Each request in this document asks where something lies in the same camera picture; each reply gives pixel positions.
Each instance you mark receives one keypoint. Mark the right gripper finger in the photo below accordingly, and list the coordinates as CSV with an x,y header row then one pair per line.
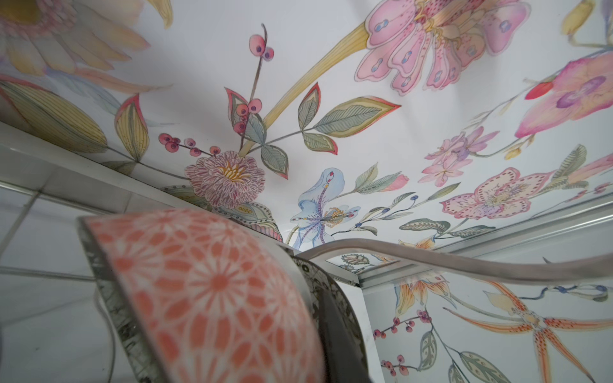
x,y
342,363

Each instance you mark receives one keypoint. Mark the green leaf pattern bowl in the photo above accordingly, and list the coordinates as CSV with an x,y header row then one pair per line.
x,y
317,279

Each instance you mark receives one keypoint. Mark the orange pattern bowl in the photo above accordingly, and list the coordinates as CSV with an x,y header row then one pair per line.
x,y
215,303

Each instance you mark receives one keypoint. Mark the steel two-tier dish rack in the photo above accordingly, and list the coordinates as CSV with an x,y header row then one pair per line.
x,y
515,317

